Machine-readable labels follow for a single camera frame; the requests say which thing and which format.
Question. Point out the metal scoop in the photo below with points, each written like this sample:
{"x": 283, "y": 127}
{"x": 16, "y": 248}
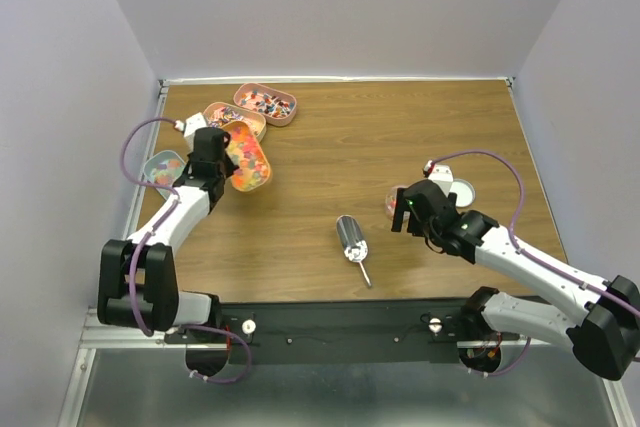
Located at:
{"x": 354, "y": 245}

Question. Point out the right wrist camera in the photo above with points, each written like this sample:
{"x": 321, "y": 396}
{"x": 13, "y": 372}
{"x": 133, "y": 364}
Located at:
{"x": 439, "y": 174}

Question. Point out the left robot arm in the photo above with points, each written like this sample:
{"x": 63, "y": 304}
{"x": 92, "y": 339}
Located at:
{"x": 137, "y": 281}

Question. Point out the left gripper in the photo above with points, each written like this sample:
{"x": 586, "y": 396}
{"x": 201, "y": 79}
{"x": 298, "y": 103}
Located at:
{"x": 231, "y": 167}

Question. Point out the clear plastic cup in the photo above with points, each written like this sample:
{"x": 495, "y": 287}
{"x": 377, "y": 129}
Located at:
{"x": 391, "y": 200}

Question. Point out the white round lid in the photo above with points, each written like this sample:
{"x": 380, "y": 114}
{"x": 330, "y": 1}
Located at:
{"x": 464, "y": 192}

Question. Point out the grey candy tray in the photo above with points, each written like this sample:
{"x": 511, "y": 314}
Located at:
{"x": 163, "y": 169}

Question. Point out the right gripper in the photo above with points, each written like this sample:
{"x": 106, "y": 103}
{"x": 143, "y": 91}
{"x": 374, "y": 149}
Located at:
{"x": 398, "y": 214}

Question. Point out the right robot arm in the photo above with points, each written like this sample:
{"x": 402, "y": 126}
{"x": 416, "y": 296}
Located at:
{"x": 595, "y": 318}

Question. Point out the pink candy tray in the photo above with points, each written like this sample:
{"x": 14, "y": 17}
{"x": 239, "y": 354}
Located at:
{"x": 277, "y": 107}

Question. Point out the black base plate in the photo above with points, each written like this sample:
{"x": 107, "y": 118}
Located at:
{"x": 343, "y": 332}

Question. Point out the beige candy tray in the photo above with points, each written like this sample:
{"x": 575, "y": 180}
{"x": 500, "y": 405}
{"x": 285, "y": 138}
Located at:
{"x": 219, "y": 114}

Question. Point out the orange candy tray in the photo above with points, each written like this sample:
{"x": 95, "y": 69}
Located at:
{"x": 253, "y": 168}

